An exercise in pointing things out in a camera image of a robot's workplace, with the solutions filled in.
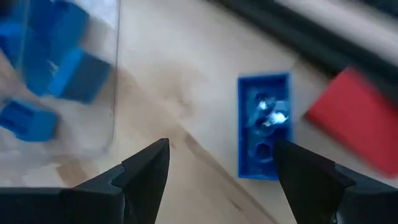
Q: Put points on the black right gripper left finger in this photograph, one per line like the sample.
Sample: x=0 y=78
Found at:
x=136 y=193

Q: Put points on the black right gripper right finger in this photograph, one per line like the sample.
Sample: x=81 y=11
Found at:
x=317 y=193

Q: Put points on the blue toy block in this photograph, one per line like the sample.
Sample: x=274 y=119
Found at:
x=11 y=43
x=28 y=121
x=264 y=124
x=82 y=77
x=56 y=37

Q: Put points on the clear plastic container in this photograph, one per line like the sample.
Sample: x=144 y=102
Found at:
x=84 y=140

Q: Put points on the red rectangular toy block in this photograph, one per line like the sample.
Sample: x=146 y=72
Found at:
x=360 y=121

